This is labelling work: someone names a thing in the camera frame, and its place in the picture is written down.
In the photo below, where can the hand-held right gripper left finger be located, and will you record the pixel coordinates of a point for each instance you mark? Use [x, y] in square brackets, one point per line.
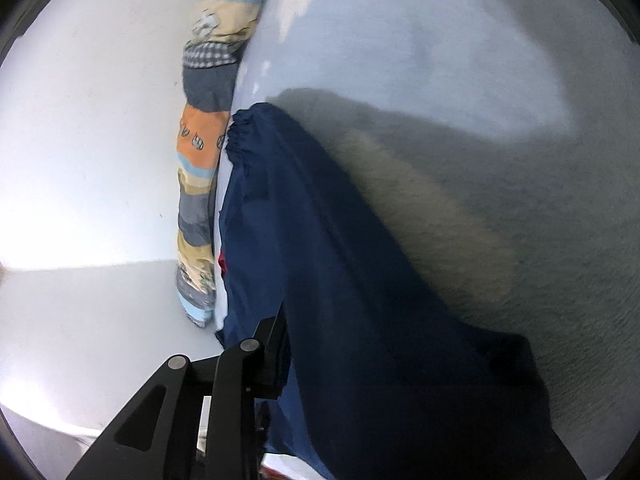
[270, 355]

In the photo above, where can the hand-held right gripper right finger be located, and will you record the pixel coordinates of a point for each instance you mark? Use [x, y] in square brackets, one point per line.
[557, 465]

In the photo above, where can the navy blue jacket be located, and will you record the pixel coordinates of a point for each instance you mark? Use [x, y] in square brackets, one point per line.
[350, 285]

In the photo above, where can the patchwork quilt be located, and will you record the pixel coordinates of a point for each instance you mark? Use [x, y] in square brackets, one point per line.
[200, 140]

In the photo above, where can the light blue bed sheet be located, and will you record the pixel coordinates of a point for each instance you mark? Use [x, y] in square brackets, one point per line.
[475, 60]

